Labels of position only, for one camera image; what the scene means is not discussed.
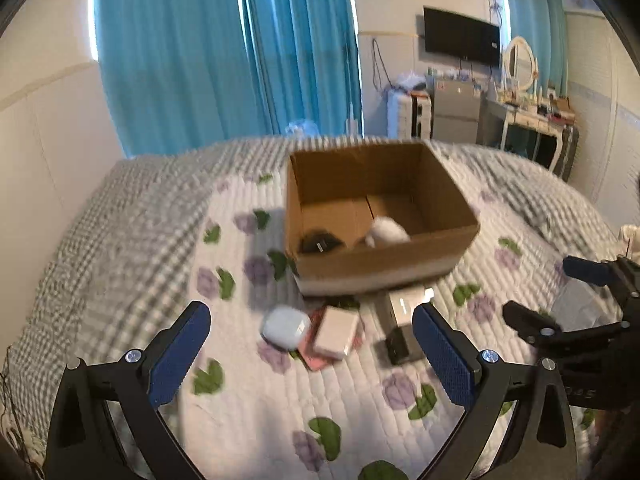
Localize white square charger adapter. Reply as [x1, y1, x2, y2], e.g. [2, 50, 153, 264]
[312, 307, 360, 360]

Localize black cylinder device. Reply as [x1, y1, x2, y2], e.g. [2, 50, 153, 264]
[298, 229, 345, 255]

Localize white rectangular box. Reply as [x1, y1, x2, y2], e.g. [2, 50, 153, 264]
[378, 285, 435, 330]

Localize black rectangular box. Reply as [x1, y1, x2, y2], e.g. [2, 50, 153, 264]
[385, 324, 424, 365]

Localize white floral quilted blanket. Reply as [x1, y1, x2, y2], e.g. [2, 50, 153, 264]
[174, 169, 622, 480]

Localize white dressing table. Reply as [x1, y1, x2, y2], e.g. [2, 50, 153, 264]
[477, 98, 579, 182]

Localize open brown cardboard box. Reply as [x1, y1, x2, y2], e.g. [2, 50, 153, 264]
[285, 143, 480, 297]

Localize white louvered wardrobe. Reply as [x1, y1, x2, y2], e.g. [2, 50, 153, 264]
[565, 11, 639, 232]

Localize grey checkered duvet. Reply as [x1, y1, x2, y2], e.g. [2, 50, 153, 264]
[0, 134, 622, 470]

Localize red patterned pouch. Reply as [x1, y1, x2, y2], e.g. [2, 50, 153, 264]
[297, 306, 364, 372]

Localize silver mini fridge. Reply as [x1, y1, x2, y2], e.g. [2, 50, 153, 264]
[432, 78, 482, 144]

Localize light blue earbuds case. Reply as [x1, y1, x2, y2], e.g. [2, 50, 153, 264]
[260, 304, 311, 351]

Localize white oval vanity mirror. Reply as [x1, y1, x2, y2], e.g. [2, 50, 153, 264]
[502, 36, 538, 91]

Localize white suitcase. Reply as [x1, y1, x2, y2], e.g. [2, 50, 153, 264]
[386, 90, 432, 141]

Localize teal side curtain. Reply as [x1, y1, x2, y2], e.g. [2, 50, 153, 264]
[508, 0, 567, 96]

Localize clear plastic water jug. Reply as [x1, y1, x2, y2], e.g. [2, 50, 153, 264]
[284, 119, 320, 138]

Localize blue window curtain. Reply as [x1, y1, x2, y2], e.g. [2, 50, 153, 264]
[94, 0, 362, 157]

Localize black wall television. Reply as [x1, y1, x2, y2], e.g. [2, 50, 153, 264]
[423, 6, 501, 67]

